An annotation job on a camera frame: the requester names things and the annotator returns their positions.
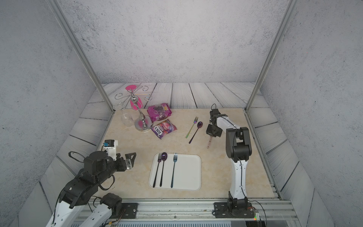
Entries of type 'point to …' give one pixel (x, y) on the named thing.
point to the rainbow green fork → (194, 122)
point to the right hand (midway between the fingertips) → (212, 133)
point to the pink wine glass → (135, 101)
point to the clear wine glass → (126, 119)
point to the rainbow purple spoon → (199, 125)
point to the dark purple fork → (159, 160)
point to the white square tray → (187, 175)
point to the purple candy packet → (162, 128)
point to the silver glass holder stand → (143, 123)
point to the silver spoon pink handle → (211, 138)
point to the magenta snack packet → (159, 112)
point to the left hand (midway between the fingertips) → (130, 154)
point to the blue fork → (175, 158)
